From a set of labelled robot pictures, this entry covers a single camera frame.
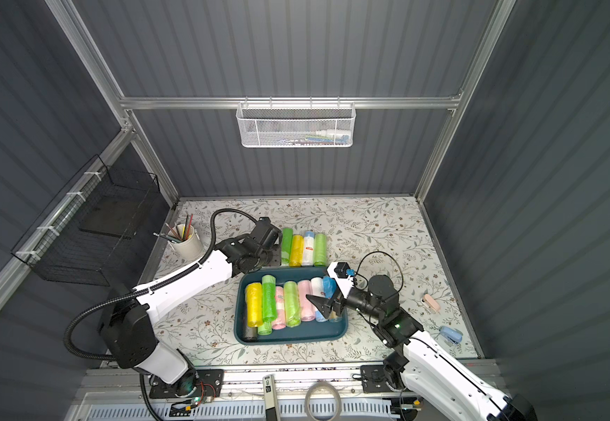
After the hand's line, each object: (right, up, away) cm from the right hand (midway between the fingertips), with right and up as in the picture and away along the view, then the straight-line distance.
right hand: (321, 283), depth 71 cm
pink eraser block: (+38, -10, +15) cm, 42 cm away
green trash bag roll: (-17, -17, +10) cm, 25 cm away
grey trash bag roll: (-22, -18, +9) cm, 30 cm away
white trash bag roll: (-1, -6, +18) cm, 19 cm away
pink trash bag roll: (-13, -15, +10) cm, 22 cm away
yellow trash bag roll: (-21, -9, +10) cm, 25 cm away
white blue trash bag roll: (-4, +5, +28) cm, 29 cm away
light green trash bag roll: (+1, +6, +29) cm, 29 cm away
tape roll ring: (+4, -30, -3) cm, 30 cm away
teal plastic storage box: (-5, -19, +12) cm, 23 cm away
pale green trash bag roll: (-9, -11, +13) cm, 19 cm away
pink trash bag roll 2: (-4, -12, +12) cm, 17 cm away
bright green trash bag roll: (-16, -8, +11) cm, 21 cm away
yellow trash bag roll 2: (-8, +6, +28) cm, 30 cm away
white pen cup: (-49, +10, +22) cm, 54 cm away
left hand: (-13, +6, +12) cm, 18 cm away
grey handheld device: (-13, -31, -6) cm, 34 cm away
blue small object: (+41, -18, +9) cm, 46 cm away
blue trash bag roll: (+3, -6, +17) cm, 19 cm away
